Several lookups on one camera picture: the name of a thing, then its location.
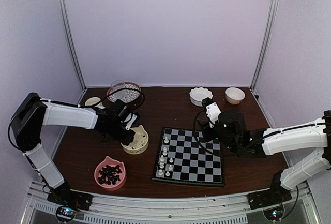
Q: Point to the patterned ceramic plate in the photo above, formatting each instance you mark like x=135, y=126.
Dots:
x=125, y=91

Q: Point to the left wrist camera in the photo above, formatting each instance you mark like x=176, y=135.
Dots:
x=130, y=120

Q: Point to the cream ribbed mug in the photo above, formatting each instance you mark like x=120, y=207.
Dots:
x=94, y=102

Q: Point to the pile of black chess pieces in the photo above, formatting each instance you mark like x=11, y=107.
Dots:
x=110, y=175

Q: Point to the black white chessboard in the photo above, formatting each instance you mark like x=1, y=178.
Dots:
x=195, y=162

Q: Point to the aluminium front rail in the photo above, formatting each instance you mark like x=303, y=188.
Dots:
x=232, y=208

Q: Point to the aluminium frame post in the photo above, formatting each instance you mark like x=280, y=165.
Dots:
x=70, y=44
x=273, y=7

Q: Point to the left aluminium frame post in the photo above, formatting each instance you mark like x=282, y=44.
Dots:
x=70, y=44

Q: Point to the pink cat-ear bowl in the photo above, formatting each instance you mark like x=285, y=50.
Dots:
x=112, y=162

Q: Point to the clear drinking glass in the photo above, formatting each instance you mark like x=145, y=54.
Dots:
x=116, y=85

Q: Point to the white scalloped dish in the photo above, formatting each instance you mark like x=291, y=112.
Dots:
x=197, y=94

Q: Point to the cream cat-ear bowl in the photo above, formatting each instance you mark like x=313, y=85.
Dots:
x=140, y=141

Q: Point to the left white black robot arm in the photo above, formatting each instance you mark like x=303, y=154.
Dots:
x=35, y=112

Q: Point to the right aluminium frame post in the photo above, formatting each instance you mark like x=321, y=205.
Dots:
x=273, y=7

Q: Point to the small cream bowl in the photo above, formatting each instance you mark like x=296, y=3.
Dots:
x=234, y=95

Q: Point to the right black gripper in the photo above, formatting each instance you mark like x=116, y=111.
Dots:
x=204, y=125

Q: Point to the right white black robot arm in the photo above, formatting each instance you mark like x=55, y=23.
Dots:
x=314, y=134

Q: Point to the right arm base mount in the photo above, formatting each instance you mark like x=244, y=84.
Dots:
x=266, y=198

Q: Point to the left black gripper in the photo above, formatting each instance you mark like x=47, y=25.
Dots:
x=128, y=139

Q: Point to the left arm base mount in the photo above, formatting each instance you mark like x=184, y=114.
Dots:
x=73, y=199

